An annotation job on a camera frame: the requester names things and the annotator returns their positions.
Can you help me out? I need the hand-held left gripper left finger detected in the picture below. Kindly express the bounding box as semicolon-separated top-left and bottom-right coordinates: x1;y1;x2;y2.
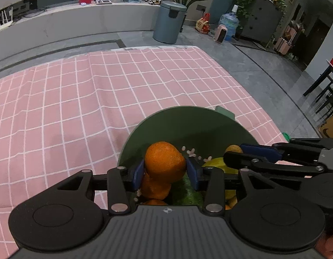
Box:
48;160;145;214

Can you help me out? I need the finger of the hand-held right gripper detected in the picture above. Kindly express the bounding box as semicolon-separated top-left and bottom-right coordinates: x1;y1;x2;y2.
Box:
240;137;333;163
224;151;329;180

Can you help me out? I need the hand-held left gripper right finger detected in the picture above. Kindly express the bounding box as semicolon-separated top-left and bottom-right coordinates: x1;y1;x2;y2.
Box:
186;157;291;214

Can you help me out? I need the green cucumber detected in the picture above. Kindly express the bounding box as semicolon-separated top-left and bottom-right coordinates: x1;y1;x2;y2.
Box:
172;175;205;207

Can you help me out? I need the large yellow-green citrus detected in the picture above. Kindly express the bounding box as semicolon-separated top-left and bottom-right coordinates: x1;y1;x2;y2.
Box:
201;157;238;205

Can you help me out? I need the green plastic colander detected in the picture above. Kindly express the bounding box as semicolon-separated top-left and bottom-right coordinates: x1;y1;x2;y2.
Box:
117;105;260;211

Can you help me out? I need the person's right forearm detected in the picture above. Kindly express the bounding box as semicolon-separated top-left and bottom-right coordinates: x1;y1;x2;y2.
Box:
315;235;333;259

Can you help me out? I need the brown cardboard box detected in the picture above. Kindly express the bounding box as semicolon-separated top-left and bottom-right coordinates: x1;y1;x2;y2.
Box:
319;121;333;139

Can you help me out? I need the black chair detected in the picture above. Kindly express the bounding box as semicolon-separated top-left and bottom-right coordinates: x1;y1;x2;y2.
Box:
303;67;333;119

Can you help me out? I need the pink checked tablecloth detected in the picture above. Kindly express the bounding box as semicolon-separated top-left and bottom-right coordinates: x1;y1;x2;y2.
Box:
0;46;288;254

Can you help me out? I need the pink suitcase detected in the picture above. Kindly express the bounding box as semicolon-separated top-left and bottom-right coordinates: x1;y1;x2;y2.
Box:
274;36;291;56

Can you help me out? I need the small pink heater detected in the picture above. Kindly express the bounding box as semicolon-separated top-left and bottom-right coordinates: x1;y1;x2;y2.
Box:
215;24;228;44

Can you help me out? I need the blue water jug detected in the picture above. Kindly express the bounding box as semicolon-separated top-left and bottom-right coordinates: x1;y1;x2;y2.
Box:
218;5;240;41

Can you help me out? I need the grey cabinet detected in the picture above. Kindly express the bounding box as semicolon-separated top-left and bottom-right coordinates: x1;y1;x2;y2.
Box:
240;0;284;44

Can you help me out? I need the red gift bag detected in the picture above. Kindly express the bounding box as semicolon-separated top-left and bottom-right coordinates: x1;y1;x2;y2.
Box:
196;13;211;34

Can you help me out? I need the grey pedal trash can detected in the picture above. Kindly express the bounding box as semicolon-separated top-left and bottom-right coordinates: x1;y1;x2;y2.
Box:
153;1;188;44

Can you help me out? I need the white router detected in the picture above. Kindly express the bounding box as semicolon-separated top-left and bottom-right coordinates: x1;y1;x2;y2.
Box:
0;5;14;31

